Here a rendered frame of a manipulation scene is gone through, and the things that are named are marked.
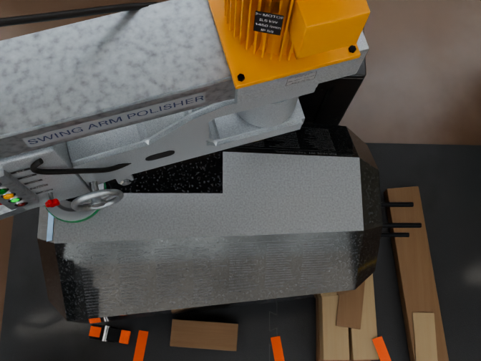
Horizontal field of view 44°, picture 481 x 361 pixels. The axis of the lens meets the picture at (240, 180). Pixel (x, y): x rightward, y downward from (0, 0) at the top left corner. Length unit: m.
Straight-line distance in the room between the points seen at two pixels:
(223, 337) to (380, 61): 1.66
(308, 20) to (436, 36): 2.49
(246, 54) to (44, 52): 0.43
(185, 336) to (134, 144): 1.38
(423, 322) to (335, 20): 2.10
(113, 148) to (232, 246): 0.70
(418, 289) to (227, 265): 1.15
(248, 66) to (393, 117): 2.03
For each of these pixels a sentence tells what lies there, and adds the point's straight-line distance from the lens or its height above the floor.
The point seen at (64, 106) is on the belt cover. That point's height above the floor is 1.74.
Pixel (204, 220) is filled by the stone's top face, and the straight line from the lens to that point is 2.10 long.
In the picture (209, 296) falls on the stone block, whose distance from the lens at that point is 2.25.
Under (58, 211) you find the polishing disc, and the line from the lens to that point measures 2.15.
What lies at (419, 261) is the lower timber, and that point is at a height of 0.08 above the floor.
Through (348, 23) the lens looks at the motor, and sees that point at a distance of 1.11.
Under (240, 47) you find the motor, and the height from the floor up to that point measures 1.76.
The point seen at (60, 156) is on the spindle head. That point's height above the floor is 1.53.
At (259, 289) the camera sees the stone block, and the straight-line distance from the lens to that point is 2.24.
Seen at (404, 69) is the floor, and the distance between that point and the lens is 3.39.
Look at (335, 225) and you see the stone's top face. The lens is 2.13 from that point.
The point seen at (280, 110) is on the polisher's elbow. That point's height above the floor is 1.42.
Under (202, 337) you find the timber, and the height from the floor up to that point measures 0.13.
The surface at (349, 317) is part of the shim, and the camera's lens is 2.78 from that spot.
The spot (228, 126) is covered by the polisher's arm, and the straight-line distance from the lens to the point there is 1.74.
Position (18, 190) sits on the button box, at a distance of 1.62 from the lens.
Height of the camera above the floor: 2.93
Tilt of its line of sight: 75 degrees down
